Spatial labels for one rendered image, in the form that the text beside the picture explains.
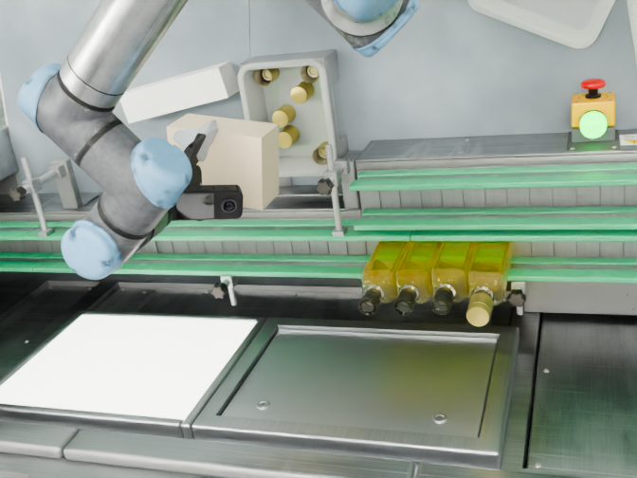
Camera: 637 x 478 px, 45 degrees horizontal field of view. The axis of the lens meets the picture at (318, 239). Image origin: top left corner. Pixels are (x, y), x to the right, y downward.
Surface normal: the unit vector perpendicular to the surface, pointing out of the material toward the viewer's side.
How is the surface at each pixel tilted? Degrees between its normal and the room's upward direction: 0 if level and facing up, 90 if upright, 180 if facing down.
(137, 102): 0
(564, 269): 90
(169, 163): 89
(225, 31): 0
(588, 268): 90
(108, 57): 23
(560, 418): 90
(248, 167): 0
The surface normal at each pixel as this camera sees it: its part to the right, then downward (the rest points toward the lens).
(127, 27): 0.00, 0.65
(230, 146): -0.30, 0.41
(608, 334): -0.14, -0.91
